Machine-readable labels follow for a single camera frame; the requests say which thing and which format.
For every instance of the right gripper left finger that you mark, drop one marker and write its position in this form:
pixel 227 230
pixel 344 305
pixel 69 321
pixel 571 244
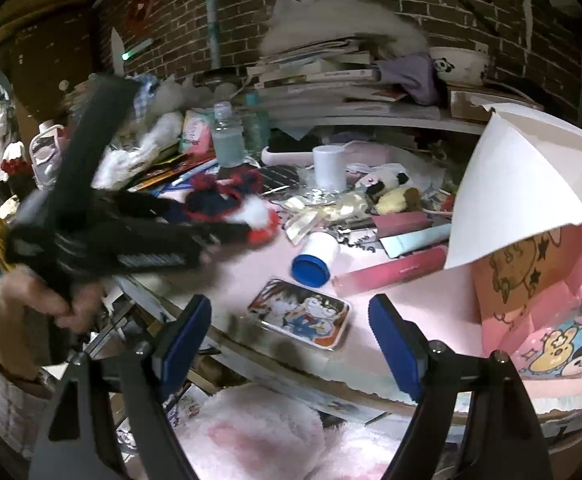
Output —
pixel 178 344

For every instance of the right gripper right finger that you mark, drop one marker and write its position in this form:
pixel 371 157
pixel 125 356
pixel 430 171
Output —
pixel 402 344

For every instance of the pink cosmetic tube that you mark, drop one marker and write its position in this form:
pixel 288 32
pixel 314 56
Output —
pixel 394 272

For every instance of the white jar blue lid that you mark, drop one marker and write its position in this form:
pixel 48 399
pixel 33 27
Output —
pixel 311 267

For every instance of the red black fluffy hair clip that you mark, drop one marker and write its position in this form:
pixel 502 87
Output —
pixel 235 200

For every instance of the clear plastic wrapper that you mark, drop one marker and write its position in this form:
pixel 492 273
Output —
pixel 309 209

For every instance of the white cylinder cup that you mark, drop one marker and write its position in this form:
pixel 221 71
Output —
pixel 330 168

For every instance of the person left hand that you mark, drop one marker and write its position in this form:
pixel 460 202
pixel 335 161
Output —
pixel 21 289

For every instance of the cartoon tin tray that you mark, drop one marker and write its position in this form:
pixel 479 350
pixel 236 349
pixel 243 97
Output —
pixel 300 313

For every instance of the light blue cosmetic tube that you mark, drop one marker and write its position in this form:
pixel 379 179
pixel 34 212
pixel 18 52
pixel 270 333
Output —
pixel 402 244

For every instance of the dark pink flat box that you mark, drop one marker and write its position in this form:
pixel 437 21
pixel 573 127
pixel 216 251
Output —
pixel 402 223

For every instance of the white plush toy with cap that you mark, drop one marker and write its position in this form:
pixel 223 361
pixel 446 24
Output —
pixel 153 125

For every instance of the yellow plush toy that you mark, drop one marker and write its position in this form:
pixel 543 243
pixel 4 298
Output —
pixel 398 200

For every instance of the pink kotex pack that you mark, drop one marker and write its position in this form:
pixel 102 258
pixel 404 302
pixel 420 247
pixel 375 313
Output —
pixel 196 134

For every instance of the panda plush toy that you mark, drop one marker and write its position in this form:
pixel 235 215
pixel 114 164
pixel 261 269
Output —
pixel 382 180

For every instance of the pink cartoon cardboard box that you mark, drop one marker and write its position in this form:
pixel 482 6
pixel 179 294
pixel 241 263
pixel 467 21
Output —
pixel 517 226

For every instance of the clear liquid bottle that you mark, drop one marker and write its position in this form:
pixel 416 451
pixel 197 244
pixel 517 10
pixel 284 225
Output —
pixel 227 136

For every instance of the teal bottle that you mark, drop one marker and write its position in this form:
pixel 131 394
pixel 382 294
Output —
pixel 255 121

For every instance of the purple cloth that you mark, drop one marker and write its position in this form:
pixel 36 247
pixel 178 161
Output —
pixel 414 73

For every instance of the stack of books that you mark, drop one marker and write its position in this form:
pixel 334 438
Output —
pixel 331 78

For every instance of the panda ceramic bowl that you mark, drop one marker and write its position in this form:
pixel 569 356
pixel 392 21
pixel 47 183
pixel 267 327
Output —
pixel 462 67

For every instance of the white fluffy fur piece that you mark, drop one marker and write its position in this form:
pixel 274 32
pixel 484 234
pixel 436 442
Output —
pixel 297 24

